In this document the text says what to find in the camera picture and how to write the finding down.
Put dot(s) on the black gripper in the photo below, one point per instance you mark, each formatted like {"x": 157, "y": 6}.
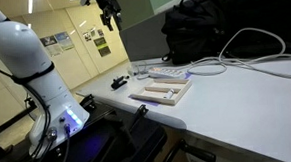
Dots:
{"x": 107, "y": 4}

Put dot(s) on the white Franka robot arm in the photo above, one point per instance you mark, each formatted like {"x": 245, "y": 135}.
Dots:
{"x": 20, "y": 54}

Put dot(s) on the grey partition panel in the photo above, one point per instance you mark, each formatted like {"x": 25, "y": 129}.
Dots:
{"x": 143, "y": 37}

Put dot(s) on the small black clip tool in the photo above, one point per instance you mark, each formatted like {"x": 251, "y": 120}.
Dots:
{"x": 119, "y": 82}

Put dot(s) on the black backpack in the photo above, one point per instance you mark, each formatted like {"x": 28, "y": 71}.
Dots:
{"x": 196, "y": 28}

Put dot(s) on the wooden tray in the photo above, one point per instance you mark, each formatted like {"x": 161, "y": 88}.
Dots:
{"x": 161, "y": 90}

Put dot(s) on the black table clamp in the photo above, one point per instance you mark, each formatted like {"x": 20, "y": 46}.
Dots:
{"x": 88, "y": 102}
{"x": 138, "y": 113}

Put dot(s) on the white marker pen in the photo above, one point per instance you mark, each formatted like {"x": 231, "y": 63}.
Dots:
{"x": 168, "y": 94}

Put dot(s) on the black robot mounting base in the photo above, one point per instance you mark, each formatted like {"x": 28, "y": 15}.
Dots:
{"x": 98, "y": 143}

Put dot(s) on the green black wall poster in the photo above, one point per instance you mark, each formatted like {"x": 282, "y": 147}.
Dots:
{"x": 102, "y": 46}

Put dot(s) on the blue wall poster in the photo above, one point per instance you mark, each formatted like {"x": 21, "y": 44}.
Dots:
{"x": 64, "y": 40}

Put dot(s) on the dark wall poster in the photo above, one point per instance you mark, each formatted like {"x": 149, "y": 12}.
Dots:
{"x": 51, "y": 45}

